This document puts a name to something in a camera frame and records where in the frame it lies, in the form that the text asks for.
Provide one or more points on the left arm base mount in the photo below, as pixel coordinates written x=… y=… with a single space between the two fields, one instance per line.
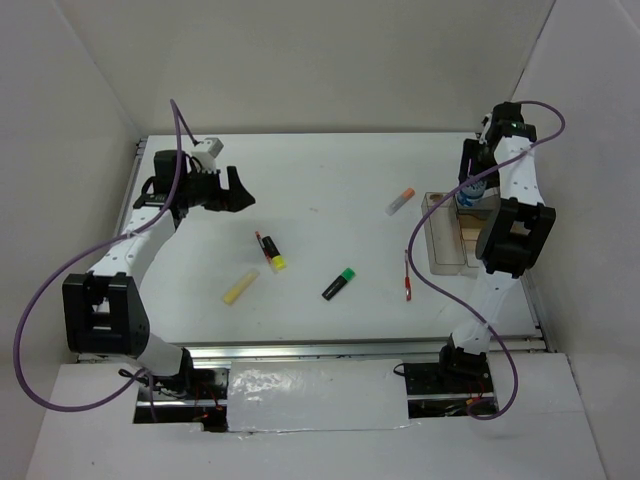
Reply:
x=195 y=395

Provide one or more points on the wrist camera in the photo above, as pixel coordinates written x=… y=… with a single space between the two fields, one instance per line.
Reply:
x=207 y=150
x=486 y=123

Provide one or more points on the pale yellow highlighter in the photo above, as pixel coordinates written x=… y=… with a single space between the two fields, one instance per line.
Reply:
x=240 y=286

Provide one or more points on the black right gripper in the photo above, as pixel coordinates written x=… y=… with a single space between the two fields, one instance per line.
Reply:
x=471 y=149

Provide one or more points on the red pen under highlighter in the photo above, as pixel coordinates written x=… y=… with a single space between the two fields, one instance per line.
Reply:
x=263 y=248

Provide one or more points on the black yellow-capped highlighter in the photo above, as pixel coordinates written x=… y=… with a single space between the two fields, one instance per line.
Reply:
x=273 y=253

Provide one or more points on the aluminium front rail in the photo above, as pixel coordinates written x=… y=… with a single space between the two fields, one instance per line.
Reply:
x=222 y=353

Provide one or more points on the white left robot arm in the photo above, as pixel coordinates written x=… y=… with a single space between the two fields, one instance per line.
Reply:
x=104 y=312

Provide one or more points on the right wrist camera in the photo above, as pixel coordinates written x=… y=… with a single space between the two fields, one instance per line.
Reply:
x=486 y=123

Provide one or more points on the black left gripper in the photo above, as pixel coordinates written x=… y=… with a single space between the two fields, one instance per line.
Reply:
x=233 y=199

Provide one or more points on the clear compartment organizer box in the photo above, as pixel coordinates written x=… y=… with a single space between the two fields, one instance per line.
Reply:
x=451 y=235

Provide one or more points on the black green-capped highlighter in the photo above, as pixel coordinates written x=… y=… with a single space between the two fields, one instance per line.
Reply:
x=338 y=283

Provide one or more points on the orange-capped grey marker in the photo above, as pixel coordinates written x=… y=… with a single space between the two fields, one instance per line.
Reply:
x=399 y=201

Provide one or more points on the red gel pen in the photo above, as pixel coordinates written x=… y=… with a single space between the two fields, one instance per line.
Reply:
x=407 y=280

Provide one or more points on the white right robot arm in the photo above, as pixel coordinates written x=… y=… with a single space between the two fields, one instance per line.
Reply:
x=512 y=236

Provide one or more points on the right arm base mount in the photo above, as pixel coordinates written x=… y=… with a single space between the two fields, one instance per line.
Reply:
x=458 y=383

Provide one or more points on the white foil sheet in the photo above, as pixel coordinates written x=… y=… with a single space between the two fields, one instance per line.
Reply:
x=336 y=395

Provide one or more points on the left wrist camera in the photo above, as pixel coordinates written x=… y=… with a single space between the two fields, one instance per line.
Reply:
x=207 y=150

